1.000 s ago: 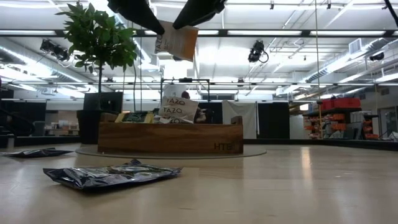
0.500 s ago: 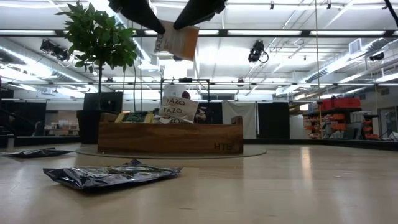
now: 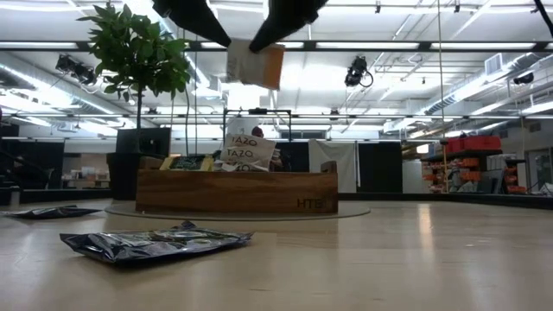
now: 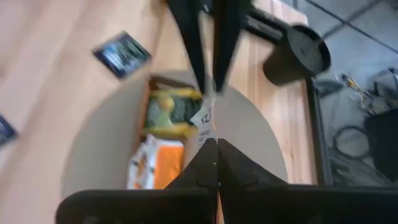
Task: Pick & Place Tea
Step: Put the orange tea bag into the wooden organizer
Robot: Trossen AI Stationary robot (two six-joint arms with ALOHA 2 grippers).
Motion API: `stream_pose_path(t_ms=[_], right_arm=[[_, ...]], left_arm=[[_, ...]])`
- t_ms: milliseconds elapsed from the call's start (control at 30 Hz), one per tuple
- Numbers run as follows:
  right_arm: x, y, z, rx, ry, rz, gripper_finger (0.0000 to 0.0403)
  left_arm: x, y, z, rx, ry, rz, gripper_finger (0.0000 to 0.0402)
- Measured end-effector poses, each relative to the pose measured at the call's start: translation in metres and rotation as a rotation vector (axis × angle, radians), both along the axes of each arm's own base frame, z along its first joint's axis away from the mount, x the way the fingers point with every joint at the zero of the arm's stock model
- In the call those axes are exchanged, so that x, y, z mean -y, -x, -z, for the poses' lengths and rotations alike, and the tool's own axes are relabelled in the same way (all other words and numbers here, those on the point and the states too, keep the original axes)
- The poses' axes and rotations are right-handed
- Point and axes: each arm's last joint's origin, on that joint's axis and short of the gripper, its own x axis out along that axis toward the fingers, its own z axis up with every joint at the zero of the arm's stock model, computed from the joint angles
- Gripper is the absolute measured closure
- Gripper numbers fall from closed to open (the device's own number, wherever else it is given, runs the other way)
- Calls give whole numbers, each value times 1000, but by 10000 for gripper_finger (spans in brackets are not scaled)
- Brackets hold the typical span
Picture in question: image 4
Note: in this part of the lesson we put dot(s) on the round grey mat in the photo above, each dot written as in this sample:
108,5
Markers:
102,140

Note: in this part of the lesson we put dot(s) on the green potted plant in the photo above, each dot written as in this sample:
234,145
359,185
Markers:
298,53

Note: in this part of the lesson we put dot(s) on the wooden tea organizer tray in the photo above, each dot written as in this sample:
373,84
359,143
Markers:
161,81

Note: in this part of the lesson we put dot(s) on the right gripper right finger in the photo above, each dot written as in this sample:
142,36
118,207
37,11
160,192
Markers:
280,205

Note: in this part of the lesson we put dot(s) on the dark blue tea packet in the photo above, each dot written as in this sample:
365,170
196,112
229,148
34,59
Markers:
122,54
6,130

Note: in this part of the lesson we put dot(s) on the white orange tea packet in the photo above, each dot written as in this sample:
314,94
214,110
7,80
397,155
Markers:
206,124
164,165

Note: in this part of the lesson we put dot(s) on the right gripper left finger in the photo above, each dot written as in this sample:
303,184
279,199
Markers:
140,205

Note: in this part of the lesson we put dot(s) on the black case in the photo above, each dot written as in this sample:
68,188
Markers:
385,143

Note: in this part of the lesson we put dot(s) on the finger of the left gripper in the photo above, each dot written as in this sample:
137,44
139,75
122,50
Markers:
189,25
227,37

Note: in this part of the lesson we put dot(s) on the green yellow tea packet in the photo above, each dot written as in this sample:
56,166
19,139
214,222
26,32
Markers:
174,109

